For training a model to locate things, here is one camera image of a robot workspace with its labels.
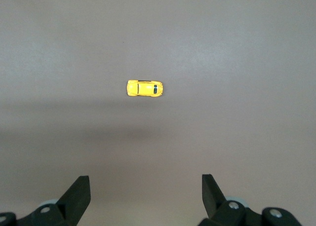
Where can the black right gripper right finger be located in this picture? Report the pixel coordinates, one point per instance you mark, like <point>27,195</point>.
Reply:
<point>212,201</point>

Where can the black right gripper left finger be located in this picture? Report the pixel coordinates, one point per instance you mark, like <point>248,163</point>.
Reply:
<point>71,201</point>

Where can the yellow beetle toy car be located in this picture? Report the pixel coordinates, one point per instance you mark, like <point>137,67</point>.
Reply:
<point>144,87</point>

